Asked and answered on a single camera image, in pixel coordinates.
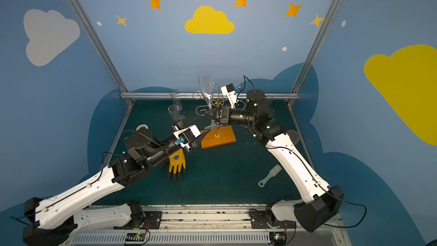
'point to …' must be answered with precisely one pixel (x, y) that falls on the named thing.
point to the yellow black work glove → (177, 165)
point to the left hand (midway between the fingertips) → (200, 116)
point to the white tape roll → (144, 125)
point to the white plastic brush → (272, 173)
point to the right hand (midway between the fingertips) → (209, 113)
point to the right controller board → (278, 238)
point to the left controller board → (135, 237)
